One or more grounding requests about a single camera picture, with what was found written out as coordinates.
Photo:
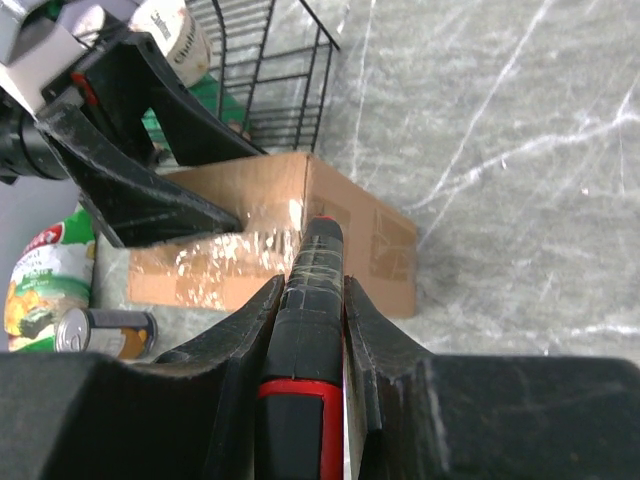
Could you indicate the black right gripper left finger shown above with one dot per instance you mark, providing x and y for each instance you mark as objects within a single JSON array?
[{"x": 187, "y": 415}]

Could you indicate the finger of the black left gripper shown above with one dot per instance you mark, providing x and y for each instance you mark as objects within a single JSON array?
[
  {"x": 127, "y": 76},
  {"x": 131, "y": 206}
]

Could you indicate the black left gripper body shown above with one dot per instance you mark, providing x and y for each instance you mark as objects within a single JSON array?
[{"x": 52, "y": 85}]

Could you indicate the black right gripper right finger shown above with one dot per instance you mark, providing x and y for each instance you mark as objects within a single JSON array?
[{"x": 414, "y": 414}]

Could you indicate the red black utility knife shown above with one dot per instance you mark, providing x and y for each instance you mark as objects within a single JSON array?
[{"x": 299, "y": 408}]

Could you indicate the brown cardboard express box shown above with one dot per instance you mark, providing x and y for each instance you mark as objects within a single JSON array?
[{"x": 274, "y": 197}]

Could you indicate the Chobani yogurt cup in rack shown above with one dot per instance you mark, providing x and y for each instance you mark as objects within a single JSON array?
[{"x": 178, "y": 35}]

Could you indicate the green lid canister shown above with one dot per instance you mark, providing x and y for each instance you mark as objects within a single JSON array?
[{"x": 210, "y": 110}]

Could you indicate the green chips bag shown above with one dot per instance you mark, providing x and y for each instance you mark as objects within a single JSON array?
[{"x": 53, "y": 275}]

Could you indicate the silver tin can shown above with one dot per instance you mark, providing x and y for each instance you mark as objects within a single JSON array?
[{"x": 123, "y": 334}]

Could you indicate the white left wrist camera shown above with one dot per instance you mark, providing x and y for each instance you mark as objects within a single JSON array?
[{"x": 40, "y": 45}]

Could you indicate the black wire basket rack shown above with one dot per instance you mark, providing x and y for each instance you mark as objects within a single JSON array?
[{"x": 269, "y": 69}]

